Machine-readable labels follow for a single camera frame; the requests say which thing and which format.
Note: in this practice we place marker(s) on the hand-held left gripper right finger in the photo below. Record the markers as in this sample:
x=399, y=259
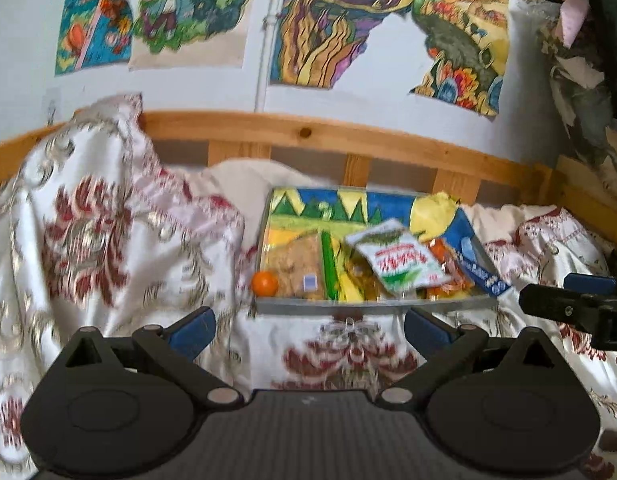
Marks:
x=426, y=332

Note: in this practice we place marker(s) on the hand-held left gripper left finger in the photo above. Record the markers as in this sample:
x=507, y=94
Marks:
x=193, y=332

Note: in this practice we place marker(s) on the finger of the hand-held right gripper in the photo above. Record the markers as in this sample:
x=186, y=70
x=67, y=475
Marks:
x=553, y=302
x=588, y=283

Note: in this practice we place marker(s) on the orange red snack packet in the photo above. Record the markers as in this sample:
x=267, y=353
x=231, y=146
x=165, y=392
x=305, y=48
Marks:
x=448, y=280

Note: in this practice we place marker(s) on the blue stick packet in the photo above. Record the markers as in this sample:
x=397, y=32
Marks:
x=483, y=275

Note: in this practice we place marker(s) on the green white vegetable packet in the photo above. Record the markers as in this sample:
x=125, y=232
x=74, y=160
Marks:
x=398, y=260

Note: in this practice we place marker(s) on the clear bread packet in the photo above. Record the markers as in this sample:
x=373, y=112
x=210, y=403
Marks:
x=368, y=280

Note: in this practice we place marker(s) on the small orange tangerine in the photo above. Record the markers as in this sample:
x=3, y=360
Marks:
x=265, y=283

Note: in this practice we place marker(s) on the silver metal tray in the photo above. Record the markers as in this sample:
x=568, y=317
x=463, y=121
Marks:
x=338, y=307

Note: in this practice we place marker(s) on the green stick packet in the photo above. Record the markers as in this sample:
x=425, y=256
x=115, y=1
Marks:
x=328, y=265

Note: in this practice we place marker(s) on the clear cracker bag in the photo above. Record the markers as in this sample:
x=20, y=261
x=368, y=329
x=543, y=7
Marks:
x=293, y=260

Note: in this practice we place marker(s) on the wooden side board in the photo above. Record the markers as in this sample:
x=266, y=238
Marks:
x=583, y=195

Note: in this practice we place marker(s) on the floral satin blanket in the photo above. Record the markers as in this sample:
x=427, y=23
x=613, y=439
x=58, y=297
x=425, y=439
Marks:
x=88, y=240

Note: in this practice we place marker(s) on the cream pillow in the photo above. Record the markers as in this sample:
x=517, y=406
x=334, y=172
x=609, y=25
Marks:
x=238, y=175

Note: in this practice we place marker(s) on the colourful drawing tray liner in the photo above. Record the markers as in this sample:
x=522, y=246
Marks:
x=308, y=205

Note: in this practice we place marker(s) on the leaf patterned cloth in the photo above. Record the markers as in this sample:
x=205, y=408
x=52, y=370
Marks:
x=583, y=100

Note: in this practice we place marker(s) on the wooden bed headboard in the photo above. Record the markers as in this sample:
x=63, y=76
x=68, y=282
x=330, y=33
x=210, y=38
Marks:
x=338, y=135

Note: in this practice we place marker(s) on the flower wall drawing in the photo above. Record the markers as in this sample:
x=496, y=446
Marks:
x=463, y=45

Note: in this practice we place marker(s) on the white wall pipe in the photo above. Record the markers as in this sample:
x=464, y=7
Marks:
x=268, y=35

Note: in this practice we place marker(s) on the wavy yellow purple wall drawing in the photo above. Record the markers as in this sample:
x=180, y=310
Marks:
x=328, y=35

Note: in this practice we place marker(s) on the beige figure wall drawing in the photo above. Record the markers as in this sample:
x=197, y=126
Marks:
x=188, y=10

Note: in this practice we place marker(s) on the blue wall drawing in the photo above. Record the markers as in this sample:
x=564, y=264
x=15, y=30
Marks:
x=88, y=25

